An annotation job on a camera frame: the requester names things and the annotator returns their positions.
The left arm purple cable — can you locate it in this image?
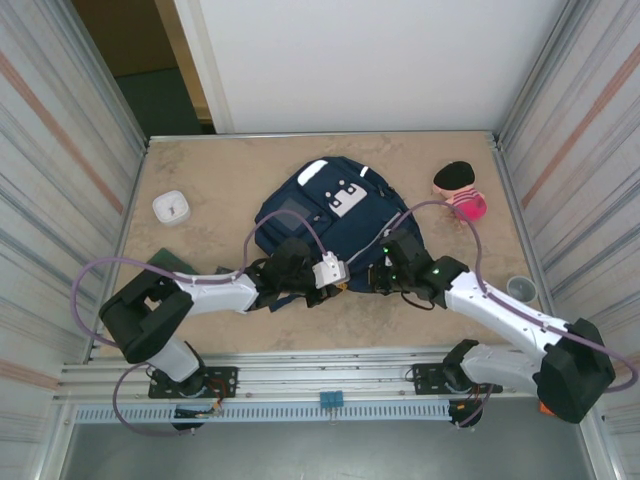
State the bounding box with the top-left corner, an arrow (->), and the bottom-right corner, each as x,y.
72,209 -> 334,439

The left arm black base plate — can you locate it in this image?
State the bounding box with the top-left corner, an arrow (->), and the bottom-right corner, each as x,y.
148,366 -> 240,400

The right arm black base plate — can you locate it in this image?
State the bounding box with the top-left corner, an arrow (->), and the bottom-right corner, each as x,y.
410,363 -> 503,396

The slotted grey cable duct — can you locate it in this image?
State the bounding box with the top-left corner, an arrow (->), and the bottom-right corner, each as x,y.
73,402 -> 459,425

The white door frame post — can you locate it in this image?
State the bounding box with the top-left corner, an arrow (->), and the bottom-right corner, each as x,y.
172,0 -> 236,135

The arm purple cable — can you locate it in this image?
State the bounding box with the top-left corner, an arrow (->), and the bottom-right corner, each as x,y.
387,200 -> 640,429
72,209 -> 334,439

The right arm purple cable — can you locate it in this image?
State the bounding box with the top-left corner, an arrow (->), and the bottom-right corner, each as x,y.
387,200 -> 640,429

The plush doll pink striped shirt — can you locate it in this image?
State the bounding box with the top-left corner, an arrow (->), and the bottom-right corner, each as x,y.
432,160 -> 489,224

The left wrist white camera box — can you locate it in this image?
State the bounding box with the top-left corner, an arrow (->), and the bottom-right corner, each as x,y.
311,252 -> 352,290

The navy blue backpack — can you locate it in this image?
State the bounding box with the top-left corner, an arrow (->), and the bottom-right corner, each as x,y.
253,156 -> 426,314

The grey plastic cup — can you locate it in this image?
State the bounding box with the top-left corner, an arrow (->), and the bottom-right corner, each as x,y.
506,275 -> 537,303

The aluminium frame rail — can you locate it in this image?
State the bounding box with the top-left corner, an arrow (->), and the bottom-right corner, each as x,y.
53,344 -> 599,404

